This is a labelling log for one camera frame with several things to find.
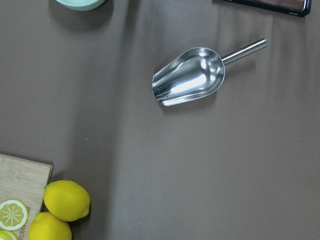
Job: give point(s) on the steel ice scoop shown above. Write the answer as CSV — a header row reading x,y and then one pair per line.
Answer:
x,y
197,73

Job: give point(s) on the lemon slice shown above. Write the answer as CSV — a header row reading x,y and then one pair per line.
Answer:
x,y
13,214
7,235

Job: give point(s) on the bamboo cutting board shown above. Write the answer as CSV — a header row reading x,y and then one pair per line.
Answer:
x,y
24,180

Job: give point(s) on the whole yellow lemon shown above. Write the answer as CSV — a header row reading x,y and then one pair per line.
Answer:
x,y
67,200
46,226

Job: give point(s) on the black framed wooden tray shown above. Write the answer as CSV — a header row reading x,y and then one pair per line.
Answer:
x,y
297,8

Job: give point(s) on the mint green bowl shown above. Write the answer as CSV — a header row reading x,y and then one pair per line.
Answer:
x,y
81,5

